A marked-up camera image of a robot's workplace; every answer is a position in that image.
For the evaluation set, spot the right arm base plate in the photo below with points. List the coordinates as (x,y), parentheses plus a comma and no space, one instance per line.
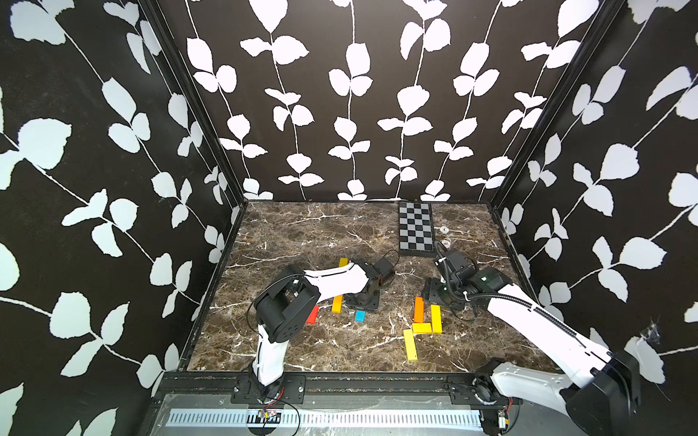
(477,392)

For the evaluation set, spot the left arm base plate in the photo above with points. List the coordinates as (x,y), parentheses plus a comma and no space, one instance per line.
(290,388)

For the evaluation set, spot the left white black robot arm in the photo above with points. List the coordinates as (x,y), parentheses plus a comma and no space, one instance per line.
(283,308)

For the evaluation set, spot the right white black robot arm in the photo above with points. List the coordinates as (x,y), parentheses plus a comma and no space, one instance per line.
(597,389)

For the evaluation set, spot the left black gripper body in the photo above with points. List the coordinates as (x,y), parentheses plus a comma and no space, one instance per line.
(363,303)

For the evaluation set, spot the white perforated cable duct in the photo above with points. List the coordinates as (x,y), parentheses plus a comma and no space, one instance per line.
(253,419)

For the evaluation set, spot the yellow short block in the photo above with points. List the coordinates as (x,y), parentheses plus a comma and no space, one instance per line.
(422,328)

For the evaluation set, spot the yellow upright block right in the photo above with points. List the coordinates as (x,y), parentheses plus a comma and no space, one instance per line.
(436,319)

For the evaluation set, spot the yellow-orange long block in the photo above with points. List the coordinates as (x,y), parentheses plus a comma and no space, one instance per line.
(337,304)

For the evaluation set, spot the orange block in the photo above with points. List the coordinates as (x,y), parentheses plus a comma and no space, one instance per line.
(419,310)

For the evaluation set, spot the red short block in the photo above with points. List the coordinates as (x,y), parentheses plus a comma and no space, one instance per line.
(311,320)

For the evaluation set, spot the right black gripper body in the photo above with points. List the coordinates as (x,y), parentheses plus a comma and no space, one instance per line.
(438,293)

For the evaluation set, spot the teal long block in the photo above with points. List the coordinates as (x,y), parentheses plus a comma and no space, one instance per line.
(360,315)

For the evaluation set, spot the black white checkerboard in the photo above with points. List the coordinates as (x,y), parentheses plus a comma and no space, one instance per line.
(416,230)

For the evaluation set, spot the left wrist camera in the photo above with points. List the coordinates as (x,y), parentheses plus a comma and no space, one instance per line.
(384,271)

